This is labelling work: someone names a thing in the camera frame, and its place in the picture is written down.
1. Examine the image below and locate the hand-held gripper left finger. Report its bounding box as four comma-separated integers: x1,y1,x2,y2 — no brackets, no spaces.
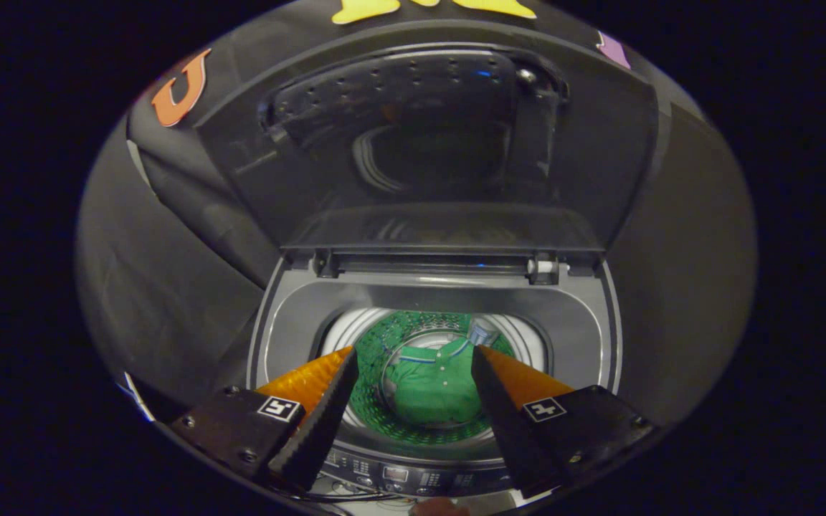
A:
171,346,359,493

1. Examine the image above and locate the green polo shirt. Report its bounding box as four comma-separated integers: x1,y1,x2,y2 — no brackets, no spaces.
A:
384,337,487,428

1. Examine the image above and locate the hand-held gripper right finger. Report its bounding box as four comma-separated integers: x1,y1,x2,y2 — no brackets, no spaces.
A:
471,345,663,501

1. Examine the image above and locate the dark washing machine lid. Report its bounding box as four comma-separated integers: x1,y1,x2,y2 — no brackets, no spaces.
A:
194,19,662,277

